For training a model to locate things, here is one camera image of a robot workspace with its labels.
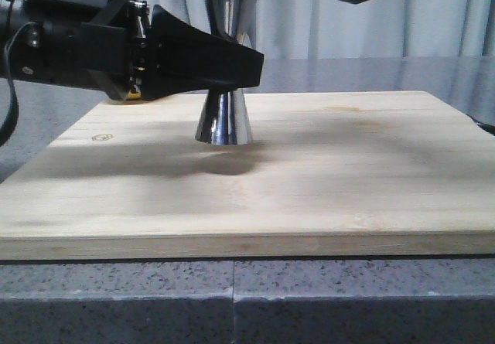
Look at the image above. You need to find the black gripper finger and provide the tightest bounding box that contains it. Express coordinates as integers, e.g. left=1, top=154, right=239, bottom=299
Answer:
left=140, top=5, right=264, bottom=100

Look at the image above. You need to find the steel double jigger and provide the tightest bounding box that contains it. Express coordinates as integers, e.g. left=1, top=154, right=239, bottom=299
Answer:
left=196, top=0, right=257, bottom=145

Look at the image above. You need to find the yellow lemon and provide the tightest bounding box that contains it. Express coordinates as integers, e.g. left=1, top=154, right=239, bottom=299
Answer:
left=127, top=85, right=141, bottom=100

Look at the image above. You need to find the grey curtain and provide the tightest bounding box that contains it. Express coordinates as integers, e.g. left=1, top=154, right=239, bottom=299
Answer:
left=131, top=0, right=495, bottom=60

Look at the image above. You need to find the wooden cutting board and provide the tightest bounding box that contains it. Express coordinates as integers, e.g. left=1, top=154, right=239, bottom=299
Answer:
left=1, top=90, right=494, bottom=260

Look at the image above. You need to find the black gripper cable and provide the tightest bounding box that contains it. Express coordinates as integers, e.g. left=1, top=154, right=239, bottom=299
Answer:
left=0, top=21, right=38, bottom=146

